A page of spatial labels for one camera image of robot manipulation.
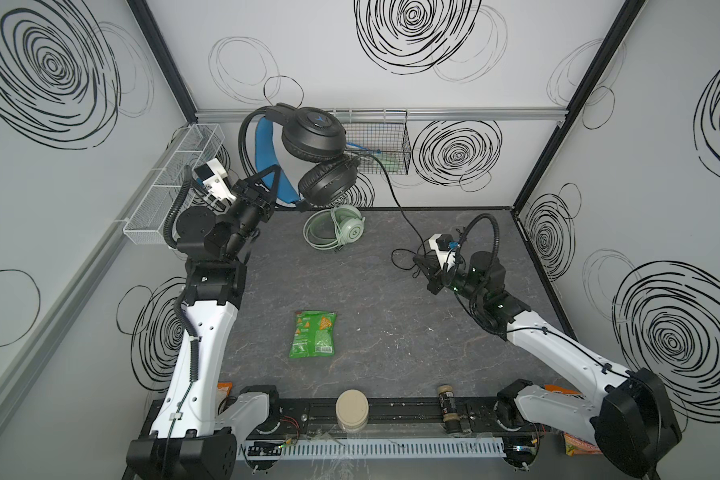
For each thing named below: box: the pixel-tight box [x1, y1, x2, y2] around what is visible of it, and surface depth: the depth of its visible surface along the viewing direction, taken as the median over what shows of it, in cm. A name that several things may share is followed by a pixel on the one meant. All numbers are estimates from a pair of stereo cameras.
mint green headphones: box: [302, 204, 366, 251], surface depth 110 cm
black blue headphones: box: [239, 103, 358, 212], surface depth 45 cm
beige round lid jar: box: [335, 389, 369, 433], surface depth 71 cm
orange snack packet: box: [216, 382, 233, 408], surface depth 79 cm
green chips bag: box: [289, 310, 336, 359], surface depth 86 cm
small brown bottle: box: [438, 385, 461, 434], surface depth 74 cm
